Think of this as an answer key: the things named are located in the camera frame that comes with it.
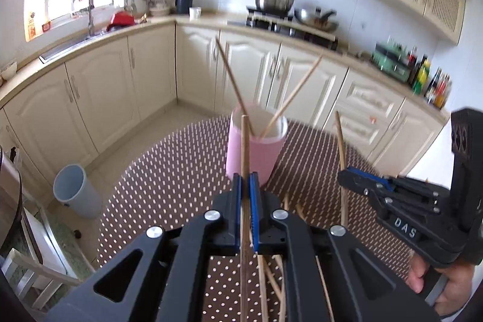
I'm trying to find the bunch of wooden chopsticks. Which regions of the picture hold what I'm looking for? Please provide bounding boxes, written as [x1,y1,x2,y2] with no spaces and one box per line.
[257,192,336,322]

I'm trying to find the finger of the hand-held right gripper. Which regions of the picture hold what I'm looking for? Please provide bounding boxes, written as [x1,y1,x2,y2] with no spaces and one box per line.
[337,170,394,206]
[347,166,401,191]

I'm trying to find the green countertop oven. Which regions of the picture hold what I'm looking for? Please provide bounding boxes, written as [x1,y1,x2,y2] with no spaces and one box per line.
[372,42,416,81]

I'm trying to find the dark wok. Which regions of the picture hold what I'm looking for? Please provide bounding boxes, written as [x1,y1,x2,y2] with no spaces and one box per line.
[294,7,339,33]

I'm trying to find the metal faucet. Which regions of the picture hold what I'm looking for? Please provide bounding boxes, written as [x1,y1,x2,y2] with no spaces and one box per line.
[73,0,96,38]

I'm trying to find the small white bowl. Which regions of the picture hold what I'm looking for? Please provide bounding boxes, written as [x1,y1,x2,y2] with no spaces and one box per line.
[0,62,18,80]

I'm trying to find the orange box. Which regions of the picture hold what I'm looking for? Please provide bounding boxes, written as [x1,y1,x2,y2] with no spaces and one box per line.
[26,12,38,40]

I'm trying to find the steel sink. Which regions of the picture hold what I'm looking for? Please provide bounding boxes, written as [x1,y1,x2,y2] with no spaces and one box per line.
[40,32,111,63]

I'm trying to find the grey trash bin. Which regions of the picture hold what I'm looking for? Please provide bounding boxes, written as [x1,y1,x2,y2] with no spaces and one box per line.
[53,164,102,219]

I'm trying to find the person's right hand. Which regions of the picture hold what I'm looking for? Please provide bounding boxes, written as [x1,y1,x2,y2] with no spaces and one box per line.
[406,256,477,316]

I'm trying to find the brown polka dot tablecloth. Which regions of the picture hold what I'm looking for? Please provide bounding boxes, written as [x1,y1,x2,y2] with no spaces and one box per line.
[96,116,419,322]

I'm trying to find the gas stove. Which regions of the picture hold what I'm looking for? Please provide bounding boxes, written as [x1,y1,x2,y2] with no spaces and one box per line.
[227,7,338,51]

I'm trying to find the pink cup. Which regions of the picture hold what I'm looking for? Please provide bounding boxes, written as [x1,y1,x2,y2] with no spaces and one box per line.
[225,105,288,184]

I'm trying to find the row of condiment bottles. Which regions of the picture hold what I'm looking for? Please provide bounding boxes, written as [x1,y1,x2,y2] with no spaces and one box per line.
[408,46,453,109]

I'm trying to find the white wooden chair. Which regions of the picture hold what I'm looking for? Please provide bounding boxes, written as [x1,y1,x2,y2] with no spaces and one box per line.
[0,207,95,312]

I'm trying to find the red basin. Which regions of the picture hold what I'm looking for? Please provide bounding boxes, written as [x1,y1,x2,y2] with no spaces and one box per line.
[107,11,136,31]

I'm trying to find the dark wooden table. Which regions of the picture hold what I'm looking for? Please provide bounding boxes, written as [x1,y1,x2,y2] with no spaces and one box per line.
[0,145,25,243]

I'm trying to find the cream lower kitchen cabinets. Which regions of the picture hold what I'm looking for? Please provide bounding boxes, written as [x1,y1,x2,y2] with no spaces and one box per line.
[0,24,449,187]

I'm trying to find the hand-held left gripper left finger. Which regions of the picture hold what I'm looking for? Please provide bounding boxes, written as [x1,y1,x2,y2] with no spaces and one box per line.
[45,173,242,322]

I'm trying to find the wooden chopstick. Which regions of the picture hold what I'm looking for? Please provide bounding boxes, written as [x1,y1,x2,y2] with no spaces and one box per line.
[334,111,350,230]
[215,36,254,136]
[239,114,253,322]
[261,55,324,139]

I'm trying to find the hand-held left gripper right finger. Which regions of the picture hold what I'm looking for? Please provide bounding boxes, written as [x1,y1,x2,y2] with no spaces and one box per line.
[249,173,440,322]

